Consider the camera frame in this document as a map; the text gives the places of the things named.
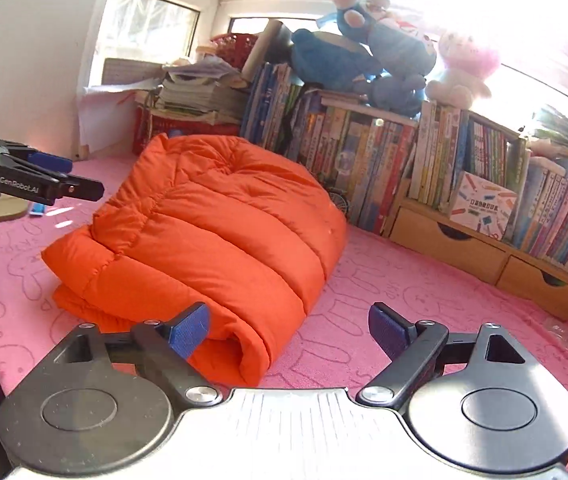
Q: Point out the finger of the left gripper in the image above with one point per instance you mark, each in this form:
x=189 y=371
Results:
x=24 y=180
x=41 y=159

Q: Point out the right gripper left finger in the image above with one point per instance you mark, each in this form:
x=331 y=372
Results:
x=99 y=403

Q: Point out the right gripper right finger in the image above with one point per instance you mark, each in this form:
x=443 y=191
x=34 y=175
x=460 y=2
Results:
x=480 y=401

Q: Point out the orange puffer jacket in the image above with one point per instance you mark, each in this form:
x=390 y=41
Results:
x=211 y=219

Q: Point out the red plastic basket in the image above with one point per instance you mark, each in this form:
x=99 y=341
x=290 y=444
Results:
x=149 y=124

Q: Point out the clear plastic bag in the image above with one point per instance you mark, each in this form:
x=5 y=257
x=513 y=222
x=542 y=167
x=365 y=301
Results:
x=558 y=329

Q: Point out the pink bunny towel mat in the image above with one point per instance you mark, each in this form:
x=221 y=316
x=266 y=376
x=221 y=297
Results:
x=331 y=349

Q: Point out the stack of papers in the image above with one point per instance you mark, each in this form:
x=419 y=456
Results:
x=208 y=86

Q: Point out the wooden desk drawer shelf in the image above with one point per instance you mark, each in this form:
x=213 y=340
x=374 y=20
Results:
x=415 y=226

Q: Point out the pocket label printer box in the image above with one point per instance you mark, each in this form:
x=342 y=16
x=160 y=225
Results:
x=482 y=206

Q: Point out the miniature bicycle model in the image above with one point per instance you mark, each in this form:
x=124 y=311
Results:
x=340 y=200

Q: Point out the white pink plush toy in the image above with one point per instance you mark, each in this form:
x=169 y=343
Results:
x=467 y=65

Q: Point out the blue plush toy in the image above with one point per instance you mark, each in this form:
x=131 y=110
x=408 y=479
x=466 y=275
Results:
x=375 y=54

